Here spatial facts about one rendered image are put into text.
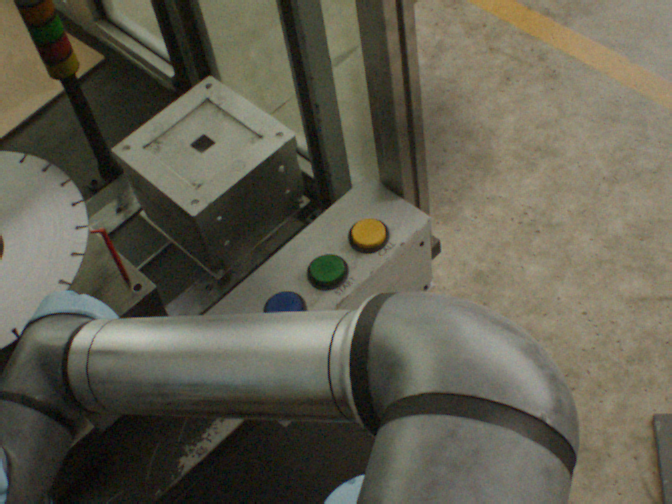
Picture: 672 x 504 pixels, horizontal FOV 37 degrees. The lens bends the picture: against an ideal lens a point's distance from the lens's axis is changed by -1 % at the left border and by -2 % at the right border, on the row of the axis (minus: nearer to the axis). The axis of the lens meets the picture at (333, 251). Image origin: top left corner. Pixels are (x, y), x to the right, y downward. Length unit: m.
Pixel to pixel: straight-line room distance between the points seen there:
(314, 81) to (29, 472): 0.60
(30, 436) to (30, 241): 0.50
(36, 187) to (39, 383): 0.54
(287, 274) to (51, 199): 0.32
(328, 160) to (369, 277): 0.18
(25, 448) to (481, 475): 0.39
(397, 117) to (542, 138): 1.39
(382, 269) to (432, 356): 0.63
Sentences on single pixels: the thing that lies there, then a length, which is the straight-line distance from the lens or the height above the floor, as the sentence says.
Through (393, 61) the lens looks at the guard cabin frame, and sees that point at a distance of 1.10.
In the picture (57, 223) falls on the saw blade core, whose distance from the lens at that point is 1.27.
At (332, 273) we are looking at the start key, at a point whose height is 0.91.
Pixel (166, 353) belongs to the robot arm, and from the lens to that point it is 0.73.
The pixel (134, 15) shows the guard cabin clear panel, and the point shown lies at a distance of 1.66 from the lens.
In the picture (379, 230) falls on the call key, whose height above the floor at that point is 0.91.
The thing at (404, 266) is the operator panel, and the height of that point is 0.85.
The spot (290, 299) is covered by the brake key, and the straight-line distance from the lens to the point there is 1.17.
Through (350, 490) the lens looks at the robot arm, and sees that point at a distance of 0.98.
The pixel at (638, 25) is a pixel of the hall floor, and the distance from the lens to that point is 2.84.
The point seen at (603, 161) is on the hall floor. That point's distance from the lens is 2.49.
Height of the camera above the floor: 1.87
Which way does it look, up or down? 53 degrees down
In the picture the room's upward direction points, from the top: 12 degrees counter-clockwise
